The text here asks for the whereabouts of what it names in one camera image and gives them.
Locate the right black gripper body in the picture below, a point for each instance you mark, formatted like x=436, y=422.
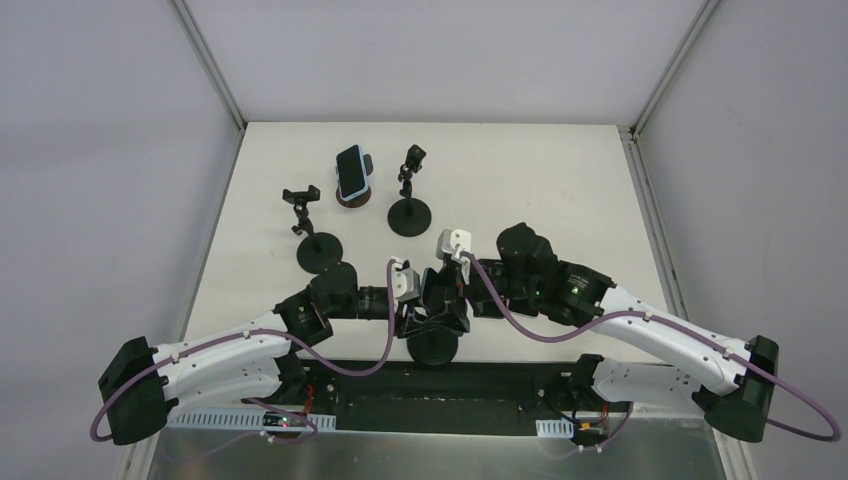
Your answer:
x=460, y=291

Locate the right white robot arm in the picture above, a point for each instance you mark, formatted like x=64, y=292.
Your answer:
x=549, y=300

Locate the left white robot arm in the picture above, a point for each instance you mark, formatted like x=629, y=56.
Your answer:
x=145, y=386

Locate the left aluminium frame post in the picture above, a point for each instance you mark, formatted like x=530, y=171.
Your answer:
x=208, y=63

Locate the left white cable duct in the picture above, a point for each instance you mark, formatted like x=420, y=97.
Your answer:
x=252, y=419

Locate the black round-base phone stand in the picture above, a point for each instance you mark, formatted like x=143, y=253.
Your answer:
x=409, y=216

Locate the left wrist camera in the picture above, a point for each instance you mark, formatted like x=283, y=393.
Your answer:
x=403, y=282

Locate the brown-base phone holder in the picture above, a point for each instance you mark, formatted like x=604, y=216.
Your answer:
x=358, y=192

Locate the white cable duct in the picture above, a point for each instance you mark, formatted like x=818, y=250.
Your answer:
x=252, y=419
x=557, y=428

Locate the black phone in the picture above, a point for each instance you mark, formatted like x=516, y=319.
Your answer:
x=486, y=309

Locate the right aluminium frame post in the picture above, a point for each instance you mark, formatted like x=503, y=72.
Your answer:
x=694, y=31

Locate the blue-cased phone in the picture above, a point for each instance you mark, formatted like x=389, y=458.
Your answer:
x=352, y=172

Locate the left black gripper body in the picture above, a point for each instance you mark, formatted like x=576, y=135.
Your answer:
x=407, y=315

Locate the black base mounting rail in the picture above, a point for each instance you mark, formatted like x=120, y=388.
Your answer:
x=499, y=399

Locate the right white cable duct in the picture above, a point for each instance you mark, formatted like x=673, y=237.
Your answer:
x=557, y=428

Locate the aluminium frame post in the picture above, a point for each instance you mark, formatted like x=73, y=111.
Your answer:
x=208, y=63
x=694, y=31

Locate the teal phone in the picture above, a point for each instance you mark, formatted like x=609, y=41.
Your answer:
x=438, y=290

